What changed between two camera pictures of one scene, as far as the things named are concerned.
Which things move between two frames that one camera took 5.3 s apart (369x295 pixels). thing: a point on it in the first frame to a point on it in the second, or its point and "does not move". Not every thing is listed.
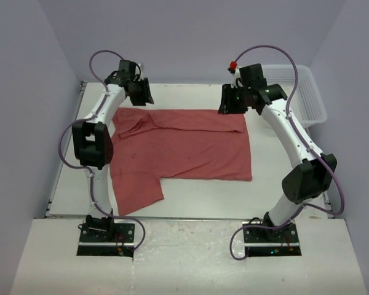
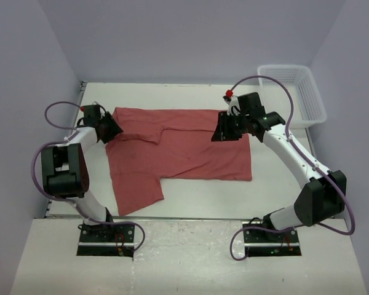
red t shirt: x=150 y=145 does not move
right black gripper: x=227 y=107 to x=222 y=133
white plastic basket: x=306 y=104 does not move
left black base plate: x=120 y=243 does not move
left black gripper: x=146 y=96 to x=114 y=129
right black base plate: x=259 y=241 does not move
